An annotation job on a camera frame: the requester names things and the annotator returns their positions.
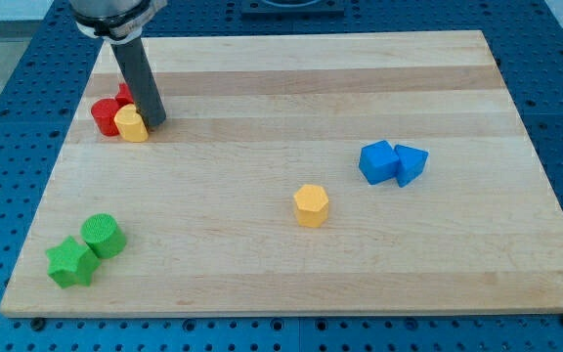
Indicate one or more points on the red cylinder block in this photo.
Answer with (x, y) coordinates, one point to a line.
(103, 112)

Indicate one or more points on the green cylinder block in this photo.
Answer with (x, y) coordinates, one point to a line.
(103, 235)

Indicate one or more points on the red block behind rod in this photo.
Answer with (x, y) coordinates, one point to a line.
(123, 95)

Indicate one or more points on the yellow hexagon block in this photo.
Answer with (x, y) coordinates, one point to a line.
(311, 205)

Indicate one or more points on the blue cube block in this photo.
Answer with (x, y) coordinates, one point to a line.
(378, 162)

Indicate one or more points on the blue triangular prism block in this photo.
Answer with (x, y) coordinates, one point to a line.
(412, 162)

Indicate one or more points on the green star block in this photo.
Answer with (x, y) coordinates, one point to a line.
(71, 263)

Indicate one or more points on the yellow heart block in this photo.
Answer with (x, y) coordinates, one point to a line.
(130, 125)

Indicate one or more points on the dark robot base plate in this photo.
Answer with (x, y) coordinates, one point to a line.
(256, 8)

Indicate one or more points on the light wooden board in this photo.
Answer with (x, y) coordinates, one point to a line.
(206, 202)

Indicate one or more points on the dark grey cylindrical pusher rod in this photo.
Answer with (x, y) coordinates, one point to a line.
(135, 68)

